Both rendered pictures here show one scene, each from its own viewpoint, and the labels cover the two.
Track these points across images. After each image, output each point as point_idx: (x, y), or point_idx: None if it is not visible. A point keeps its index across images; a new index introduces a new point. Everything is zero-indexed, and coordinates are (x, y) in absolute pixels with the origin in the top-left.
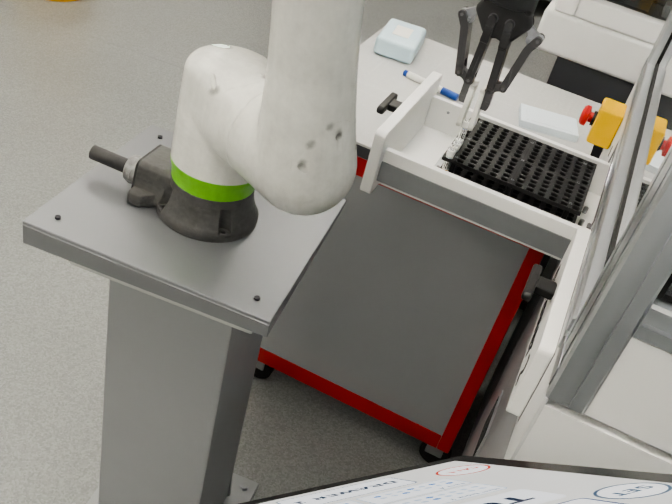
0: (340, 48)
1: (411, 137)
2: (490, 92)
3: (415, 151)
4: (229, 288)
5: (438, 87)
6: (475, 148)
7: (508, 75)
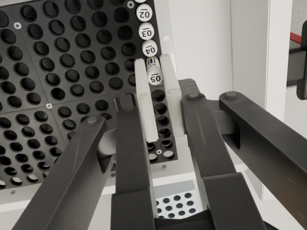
0: None
1: (234, 86)
2: (118, 96)
3: (214, 62)
4: None
5: (252, 185)
6: (122, 68)
7: (84, 148)
